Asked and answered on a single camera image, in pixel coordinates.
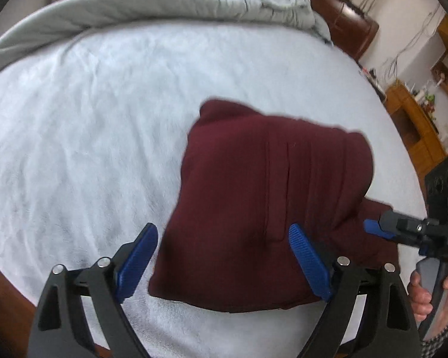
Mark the person's right hand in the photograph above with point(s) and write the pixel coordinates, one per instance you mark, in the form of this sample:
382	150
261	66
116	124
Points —
420	298

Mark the wooden desk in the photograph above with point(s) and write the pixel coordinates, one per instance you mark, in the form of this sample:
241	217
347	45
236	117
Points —
414	130

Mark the grey-blue comforter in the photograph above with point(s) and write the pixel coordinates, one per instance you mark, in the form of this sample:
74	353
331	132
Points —
134	0

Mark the light blue bed sheet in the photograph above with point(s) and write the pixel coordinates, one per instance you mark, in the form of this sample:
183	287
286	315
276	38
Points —
78	138

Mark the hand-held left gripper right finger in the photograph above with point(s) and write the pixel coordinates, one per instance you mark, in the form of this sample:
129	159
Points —
310	264

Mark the dark nightstand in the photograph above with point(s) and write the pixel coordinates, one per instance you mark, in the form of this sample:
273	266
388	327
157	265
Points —
373	84

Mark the maroon pants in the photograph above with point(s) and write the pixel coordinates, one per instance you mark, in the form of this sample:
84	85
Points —
246	194

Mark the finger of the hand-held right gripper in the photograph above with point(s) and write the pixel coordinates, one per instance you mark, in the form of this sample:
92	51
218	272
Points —
399	222
373	227

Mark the brown bed headboard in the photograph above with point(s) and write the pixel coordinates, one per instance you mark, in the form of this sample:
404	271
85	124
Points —
347	26

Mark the person's right forearm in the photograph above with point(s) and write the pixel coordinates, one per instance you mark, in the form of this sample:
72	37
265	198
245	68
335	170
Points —
444	335

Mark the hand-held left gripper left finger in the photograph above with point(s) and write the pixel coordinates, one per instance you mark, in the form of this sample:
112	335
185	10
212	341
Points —
138	264

